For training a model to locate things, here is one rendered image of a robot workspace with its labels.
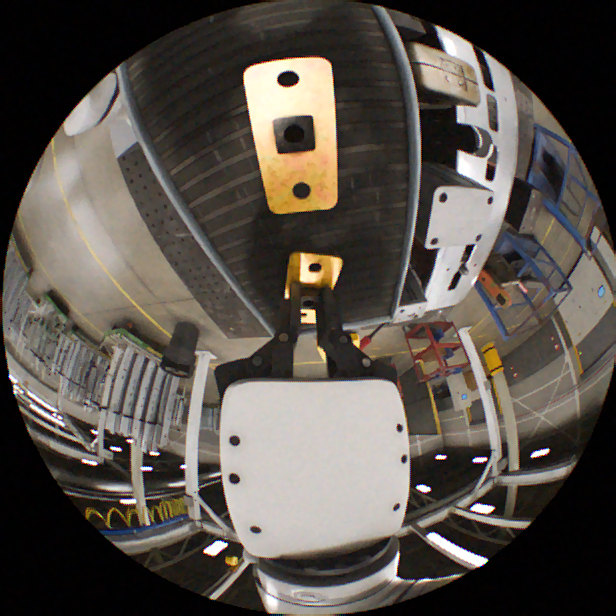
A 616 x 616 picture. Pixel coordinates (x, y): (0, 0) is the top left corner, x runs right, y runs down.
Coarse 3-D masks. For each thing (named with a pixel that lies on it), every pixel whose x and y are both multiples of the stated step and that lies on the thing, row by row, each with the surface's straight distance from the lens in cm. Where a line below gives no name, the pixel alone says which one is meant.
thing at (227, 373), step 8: (240, 360) 11; (216, 368) 11; (224, 368) 11; (232, 368) 11; (240, 368) 11; (248, 368) 11; (216, 376) 11; (224, 376) 11; (232, 376) 11; (240, 376) 11; (248, 376) 11; (256, 376) 12; (224, 384) 11; (224, 392) 11
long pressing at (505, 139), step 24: (432, 24) 42; (456, 48) 41; (480, 72) 43; (504, 72) 51; (504, 96) 47; (456, 120) 35; (480, 120) 39; (504, 120) 45; (504, 144) 44; (456, 168) 35; (480, 168) 40; (504, 168) 45; (504, 192) 47; (432, 264) 45; (456, 264) 49; (480, 264) 56; (432, 288) 51; (456, 288) 57
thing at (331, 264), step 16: (304, 256) 12; (320, 256) 12; (336, 256) 13; (288, 272) 13; (304, 272) 13; (320, 272) 13; (336, 272) 13; (288, 288) 14; (304, 288) 14; (320, 288) 15; (304, 304) 15; (304, 320) 18
